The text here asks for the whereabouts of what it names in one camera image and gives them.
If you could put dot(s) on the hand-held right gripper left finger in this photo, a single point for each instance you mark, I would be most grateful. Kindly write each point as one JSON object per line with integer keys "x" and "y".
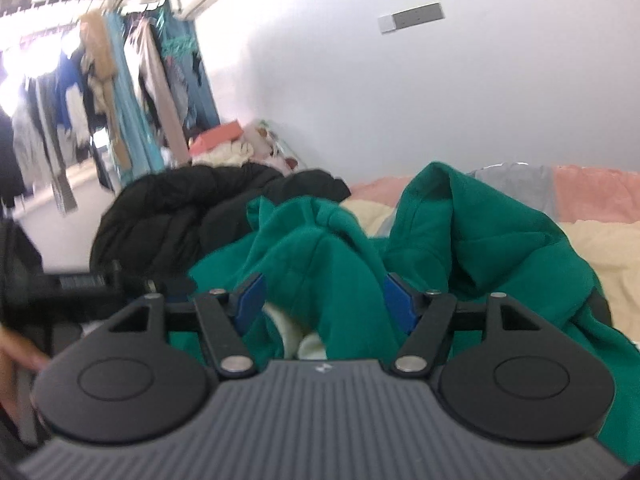
{"x": 250, "y": 302}

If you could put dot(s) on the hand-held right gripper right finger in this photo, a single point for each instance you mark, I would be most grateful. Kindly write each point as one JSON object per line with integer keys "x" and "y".
{"x": 400, "y": 302}

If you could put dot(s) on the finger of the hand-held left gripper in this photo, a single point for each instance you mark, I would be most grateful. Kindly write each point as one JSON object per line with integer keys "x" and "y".
{"x": 177, "y": 290}

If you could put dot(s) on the green hoodie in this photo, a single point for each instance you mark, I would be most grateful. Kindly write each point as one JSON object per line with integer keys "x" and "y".
{"x": 475, "y": 240}

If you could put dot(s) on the blue and white hanging clothes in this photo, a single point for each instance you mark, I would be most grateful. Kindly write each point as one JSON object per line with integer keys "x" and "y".
{"x": 65, "y": 105}

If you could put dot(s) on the person's left hand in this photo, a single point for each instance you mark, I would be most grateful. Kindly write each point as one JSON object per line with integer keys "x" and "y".
{"x": 20, "y": 352}

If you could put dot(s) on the black puffer jacket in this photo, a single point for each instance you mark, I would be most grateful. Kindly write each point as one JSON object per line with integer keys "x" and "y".
{"x": 165, "y": 210}

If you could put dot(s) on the striped hanging garment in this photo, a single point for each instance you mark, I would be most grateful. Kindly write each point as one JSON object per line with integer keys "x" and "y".
{"x": 64, "y": 192}

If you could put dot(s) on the cream fleece cloth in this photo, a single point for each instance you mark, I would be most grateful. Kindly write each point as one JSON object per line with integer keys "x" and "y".
{"x": 225, "y": 155}

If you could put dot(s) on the pink box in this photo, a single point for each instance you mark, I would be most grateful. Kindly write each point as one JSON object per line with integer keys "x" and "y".
{"x": 217, "y": 137}

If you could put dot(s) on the beige hanging pants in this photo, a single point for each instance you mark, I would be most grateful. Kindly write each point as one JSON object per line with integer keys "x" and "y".
{"x": 162, "y": 95}

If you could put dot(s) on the patchwork blanket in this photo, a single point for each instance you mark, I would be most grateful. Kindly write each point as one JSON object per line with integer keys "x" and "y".
{"x": 600, "y": 250}

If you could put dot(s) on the tan hanging garment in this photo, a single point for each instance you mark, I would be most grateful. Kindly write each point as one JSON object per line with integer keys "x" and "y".
{"x": 102, "y": 55}

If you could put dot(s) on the teal clip hanger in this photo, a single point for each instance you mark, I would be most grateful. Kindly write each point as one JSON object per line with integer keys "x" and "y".
{"x": 177, "y": 45}

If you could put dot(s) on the grey wall switch panel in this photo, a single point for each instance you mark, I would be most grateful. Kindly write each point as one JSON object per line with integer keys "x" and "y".
{"x": 415, "y": 16}

